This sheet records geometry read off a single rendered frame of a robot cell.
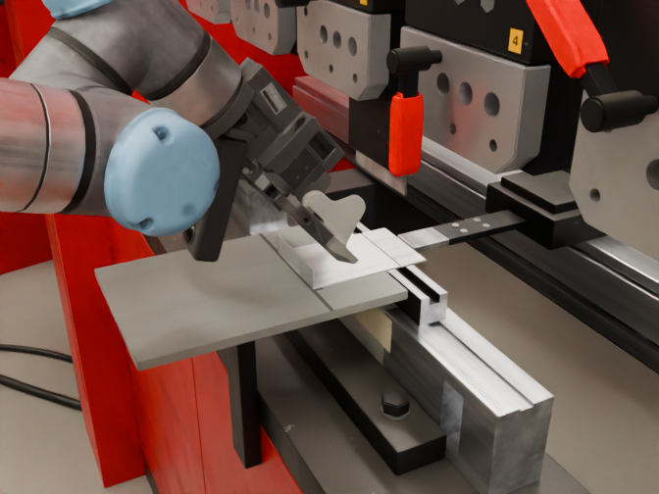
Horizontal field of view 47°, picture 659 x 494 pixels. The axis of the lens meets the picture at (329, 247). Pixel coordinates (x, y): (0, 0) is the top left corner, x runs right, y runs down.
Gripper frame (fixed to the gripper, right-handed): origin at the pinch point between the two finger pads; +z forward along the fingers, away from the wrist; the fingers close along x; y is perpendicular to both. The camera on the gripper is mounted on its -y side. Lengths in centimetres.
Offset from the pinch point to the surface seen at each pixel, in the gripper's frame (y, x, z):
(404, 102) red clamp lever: 11.2, -15.6, -15.9
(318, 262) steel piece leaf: -1.9, 0.3, 0.5
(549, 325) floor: 33, 94, 160
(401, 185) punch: 9.1, -3.8, -1.6
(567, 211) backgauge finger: 21.0, -4.8, 17.0
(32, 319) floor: -84, 174, 62
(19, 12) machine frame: -7, 86, -21
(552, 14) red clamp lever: 16.4, -30.1, -22.7
